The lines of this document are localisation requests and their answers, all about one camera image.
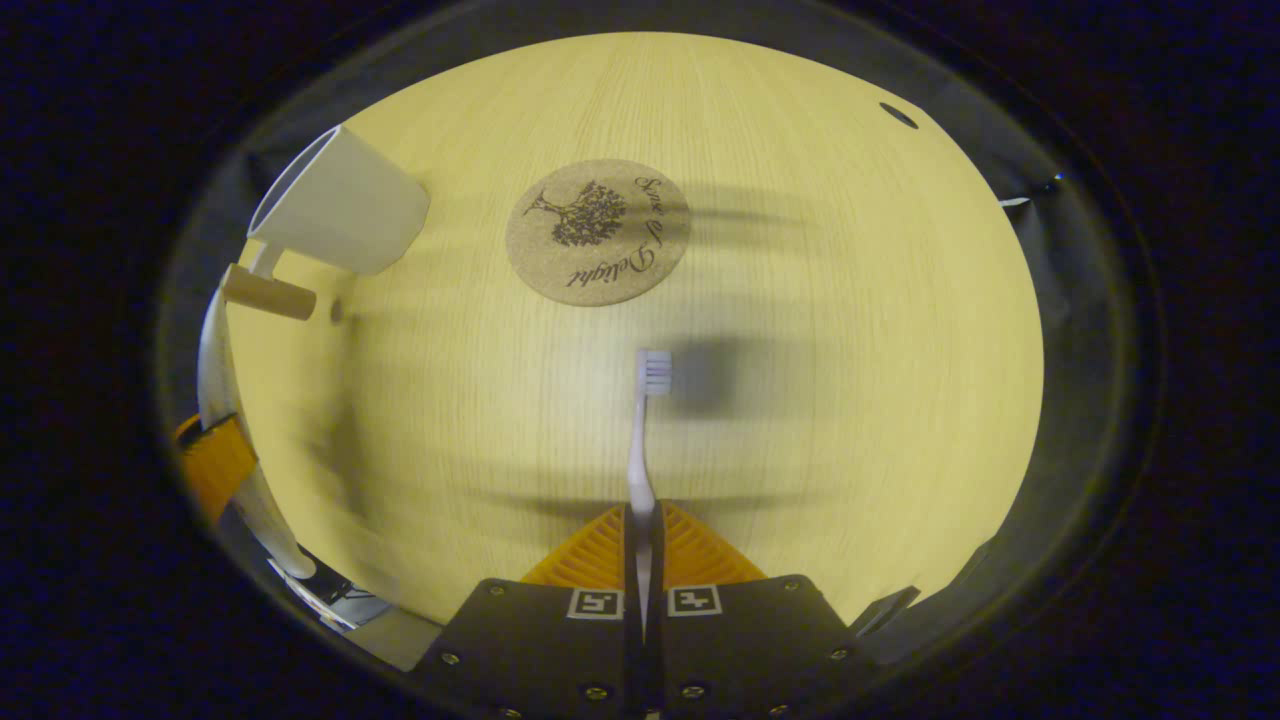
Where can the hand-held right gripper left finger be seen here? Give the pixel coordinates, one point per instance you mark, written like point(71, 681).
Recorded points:
point(540, 650)

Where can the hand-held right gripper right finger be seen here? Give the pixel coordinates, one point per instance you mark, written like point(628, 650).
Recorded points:
point(750, 650)

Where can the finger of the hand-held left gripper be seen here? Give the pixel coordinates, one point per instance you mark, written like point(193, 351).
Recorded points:
point(215, 465)

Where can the white toothbrush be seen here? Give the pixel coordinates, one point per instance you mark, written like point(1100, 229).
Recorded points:
point(638, 450)

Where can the round cork coaster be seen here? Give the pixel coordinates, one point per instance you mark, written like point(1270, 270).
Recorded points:
point(600, 255)

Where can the light wooden desktop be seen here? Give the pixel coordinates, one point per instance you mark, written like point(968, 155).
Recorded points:
point(800, 400)

